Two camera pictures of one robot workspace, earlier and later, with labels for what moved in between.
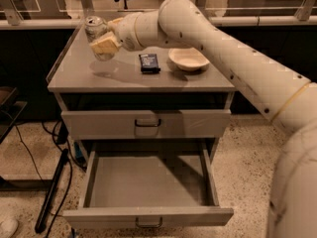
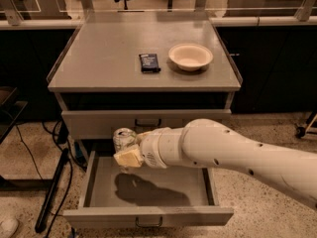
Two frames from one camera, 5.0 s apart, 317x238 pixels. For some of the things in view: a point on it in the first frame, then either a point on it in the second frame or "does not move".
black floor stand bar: (51, 191) does not move
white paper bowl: (187, 59) does not move
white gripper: (128, 33) -> (153, 148)
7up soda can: (96, 27) -> (123, 137)
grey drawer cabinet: (144, 127) does not move
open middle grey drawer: (150, 187) does not move
